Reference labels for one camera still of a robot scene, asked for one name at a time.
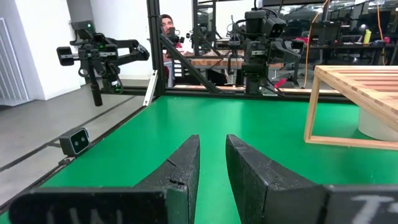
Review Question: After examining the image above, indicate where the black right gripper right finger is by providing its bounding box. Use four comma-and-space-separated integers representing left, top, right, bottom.
225, 134, 398, 224

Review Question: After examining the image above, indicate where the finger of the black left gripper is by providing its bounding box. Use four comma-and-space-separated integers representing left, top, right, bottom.
269, 45, 280, 65
279, 45, 300, 65

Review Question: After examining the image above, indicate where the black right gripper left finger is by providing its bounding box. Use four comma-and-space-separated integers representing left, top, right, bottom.
8, 134, 201, 224

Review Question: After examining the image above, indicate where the wooden slatted shelf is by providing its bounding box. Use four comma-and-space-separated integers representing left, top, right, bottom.
303, 64, 398, 152

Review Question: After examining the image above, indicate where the wooden top desk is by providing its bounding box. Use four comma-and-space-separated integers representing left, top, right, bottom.
186, 49, 301, 70

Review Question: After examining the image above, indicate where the black background desk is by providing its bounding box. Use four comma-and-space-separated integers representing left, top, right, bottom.
307, 42, 398, 66

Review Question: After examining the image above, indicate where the person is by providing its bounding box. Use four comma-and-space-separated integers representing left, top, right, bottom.
160, 14, 190, 85

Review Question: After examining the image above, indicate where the white plant pot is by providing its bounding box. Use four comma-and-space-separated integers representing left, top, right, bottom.
357, 107, 398, 142

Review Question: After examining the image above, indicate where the orange cable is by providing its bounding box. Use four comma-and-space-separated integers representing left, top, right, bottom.
376, 2, 385, 41
303, 0, 330, 90

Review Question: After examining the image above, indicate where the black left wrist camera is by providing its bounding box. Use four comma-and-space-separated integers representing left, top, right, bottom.
265, 17, 287, 40

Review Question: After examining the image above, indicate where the red cable tag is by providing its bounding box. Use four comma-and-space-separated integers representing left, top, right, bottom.
273, 77, 287, 90

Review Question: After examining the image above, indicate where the black metal rig frame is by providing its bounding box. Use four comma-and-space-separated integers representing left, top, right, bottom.
146, 0, 224, 97

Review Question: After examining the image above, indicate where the silver frame hinge bracket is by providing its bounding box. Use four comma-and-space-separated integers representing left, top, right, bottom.
142, 69, 159, 107

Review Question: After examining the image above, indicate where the small black table camera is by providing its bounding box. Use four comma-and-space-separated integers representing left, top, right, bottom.
58, 127, 91, 157

